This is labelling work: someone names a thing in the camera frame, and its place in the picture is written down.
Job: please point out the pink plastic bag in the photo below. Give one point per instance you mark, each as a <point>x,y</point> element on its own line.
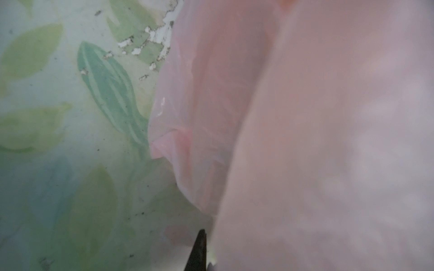
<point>306,128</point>

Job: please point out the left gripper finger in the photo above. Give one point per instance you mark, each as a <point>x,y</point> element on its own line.
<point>197,261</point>

